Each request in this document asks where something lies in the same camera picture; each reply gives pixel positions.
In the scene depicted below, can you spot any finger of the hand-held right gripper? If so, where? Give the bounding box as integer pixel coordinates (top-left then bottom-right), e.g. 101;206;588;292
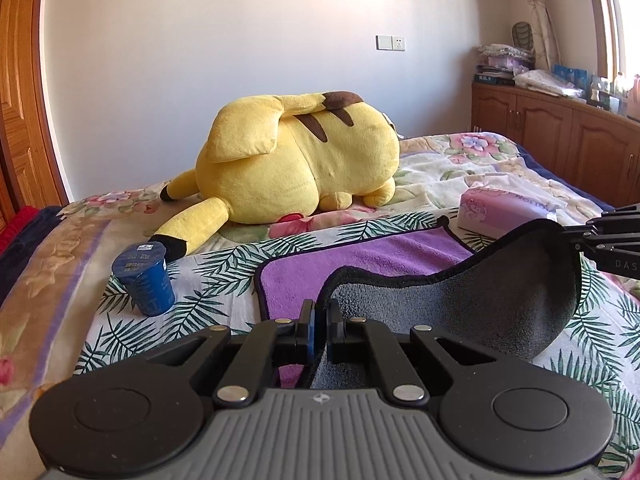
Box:
586;204;640;228
561;226;640;252

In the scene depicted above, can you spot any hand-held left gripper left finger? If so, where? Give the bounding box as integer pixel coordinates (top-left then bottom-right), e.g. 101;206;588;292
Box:
144;299;318;409

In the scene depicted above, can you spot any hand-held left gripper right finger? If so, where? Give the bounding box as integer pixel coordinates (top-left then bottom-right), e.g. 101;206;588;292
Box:
325;299;502;408

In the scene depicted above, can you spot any purple and grey towel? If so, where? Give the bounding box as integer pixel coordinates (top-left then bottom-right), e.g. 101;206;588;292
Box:
254;217;584;391

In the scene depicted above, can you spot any pink tissue pack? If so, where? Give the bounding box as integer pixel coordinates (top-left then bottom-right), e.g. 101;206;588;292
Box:
459;185;559;239

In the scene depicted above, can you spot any wooden cabinet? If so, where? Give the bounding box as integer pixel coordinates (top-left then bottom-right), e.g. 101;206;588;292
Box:
470;82;640;212

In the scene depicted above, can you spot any leaf print bed sheet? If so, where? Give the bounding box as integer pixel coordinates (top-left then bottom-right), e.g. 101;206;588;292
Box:
74;209;640;480

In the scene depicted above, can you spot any blue box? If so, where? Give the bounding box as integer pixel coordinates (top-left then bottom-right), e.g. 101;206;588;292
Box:
552;63;590;92

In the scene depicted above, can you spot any white folded cloth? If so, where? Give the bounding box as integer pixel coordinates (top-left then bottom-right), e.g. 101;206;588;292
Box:
514;67;587;99

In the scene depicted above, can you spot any yellow plush toy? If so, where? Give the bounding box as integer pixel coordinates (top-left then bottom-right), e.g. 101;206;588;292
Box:
149;91;401;262

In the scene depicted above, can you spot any blue paper cup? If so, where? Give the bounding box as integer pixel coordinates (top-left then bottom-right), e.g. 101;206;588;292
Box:
111;241;176;317

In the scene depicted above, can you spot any stack of books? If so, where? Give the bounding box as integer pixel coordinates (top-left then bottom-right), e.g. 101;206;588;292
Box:
474;64;517;87

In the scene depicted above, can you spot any pile of folded cloths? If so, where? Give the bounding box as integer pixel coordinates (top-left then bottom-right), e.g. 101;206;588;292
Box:
476;43;537;72

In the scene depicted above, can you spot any green hand fan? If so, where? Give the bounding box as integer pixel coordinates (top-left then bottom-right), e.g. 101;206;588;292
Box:
513;21;536;52

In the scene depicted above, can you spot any patterned curtain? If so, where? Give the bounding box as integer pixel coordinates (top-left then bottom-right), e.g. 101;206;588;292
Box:
515;0;559;72

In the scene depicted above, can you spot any floral blanket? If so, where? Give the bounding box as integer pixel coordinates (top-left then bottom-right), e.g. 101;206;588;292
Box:
0;132;617;480

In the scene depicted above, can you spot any dark red and blue blanket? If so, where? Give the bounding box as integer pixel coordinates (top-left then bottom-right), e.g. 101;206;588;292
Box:
0;204;63;306

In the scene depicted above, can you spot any wooden door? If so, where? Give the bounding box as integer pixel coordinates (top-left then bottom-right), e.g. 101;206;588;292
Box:
0;0;69;227

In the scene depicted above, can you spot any wooden window frame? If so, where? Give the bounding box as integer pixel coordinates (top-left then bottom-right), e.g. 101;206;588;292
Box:
583;0;640;82

